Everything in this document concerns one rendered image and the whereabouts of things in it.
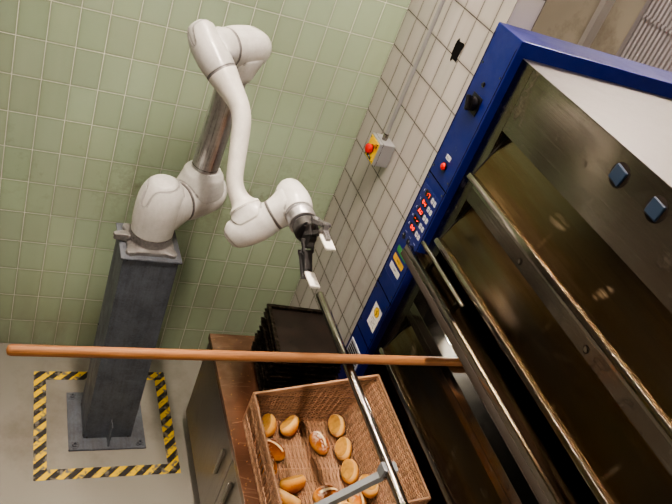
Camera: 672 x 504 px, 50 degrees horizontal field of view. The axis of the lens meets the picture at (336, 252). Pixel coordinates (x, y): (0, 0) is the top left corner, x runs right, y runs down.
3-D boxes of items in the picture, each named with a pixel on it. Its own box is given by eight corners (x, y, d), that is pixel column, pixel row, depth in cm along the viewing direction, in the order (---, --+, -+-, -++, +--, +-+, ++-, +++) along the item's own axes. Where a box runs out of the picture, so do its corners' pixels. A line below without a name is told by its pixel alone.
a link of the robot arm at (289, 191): (321, 216, 223) (285, 237, 224) (308, 189, 234) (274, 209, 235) (306, 193, 216) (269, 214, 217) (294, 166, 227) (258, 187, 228)
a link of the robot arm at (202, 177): (158, 207, 271) (199, 194, 288) (187, 231, 266) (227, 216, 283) (211, 16, 230) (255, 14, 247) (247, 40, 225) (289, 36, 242)
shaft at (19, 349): (5, 358, 178) (6, 349, 176) (5, 349, 180) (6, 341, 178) (539, 369, 251) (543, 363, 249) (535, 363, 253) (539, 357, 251)
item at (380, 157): (378, 156, 295) (387, 134, 290) (386, 168, 288) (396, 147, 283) (363, 153, 292) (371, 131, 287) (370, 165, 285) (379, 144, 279)
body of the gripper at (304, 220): (319, 214, 215) (328, 233, 208) (310, 237, 219) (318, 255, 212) (296, 211, 212) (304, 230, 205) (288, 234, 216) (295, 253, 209)
